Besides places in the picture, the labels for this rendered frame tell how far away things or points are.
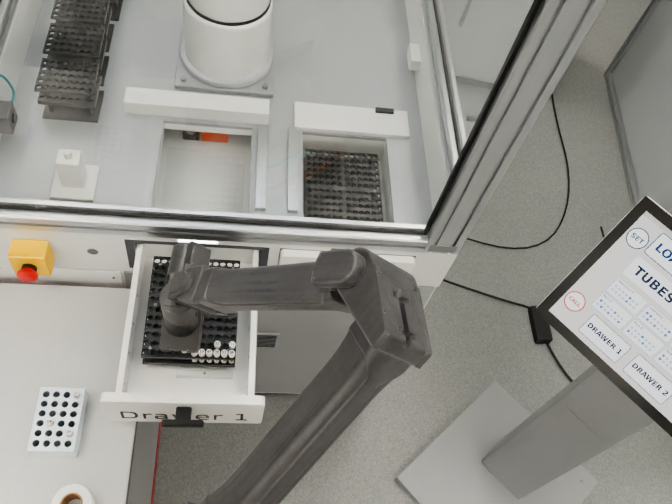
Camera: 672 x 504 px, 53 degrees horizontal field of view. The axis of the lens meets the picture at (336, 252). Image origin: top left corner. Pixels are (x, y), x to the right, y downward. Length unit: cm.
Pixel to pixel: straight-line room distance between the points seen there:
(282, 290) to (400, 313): 20
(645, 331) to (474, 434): 102
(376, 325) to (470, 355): 180
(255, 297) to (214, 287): 11
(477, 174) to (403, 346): 61
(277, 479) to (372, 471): 147
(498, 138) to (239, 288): 52
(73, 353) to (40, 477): 25
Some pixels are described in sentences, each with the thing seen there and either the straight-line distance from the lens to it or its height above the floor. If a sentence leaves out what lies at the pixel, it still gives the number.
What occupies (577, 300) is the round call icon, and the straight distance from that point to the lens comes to 143.
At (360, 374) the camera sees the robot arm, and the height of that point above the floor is 148.
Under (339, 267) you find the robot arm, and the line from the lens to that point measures 73.
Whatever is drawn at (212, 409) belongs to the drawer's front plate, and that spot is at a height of 90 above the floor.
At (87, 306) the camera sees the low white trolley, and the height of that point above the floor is 76.
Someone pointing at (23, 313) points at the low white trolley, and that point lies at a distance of 157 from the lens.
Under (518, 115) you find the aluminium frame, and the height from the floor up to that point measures 137.
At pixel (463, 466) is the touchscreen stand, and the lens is 228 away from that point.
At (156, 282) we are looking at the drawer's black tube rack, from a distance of 141.
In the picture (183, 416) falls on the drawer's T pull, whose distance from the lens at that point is 127.
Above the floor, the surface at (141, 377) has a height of 84.
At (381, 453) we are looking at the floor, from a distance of 226.
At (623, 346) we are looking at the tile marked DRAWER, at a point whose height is 101.
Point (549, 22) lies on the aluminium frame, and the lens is 104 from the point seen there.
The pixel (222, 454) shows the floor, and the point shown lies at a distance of 220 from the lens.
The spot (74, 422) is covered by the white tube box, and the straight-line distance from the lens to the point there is 143.
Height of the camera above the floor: 212
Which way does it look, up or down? 57 degrees down
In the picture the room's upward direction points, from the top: 17 degrees clockwise
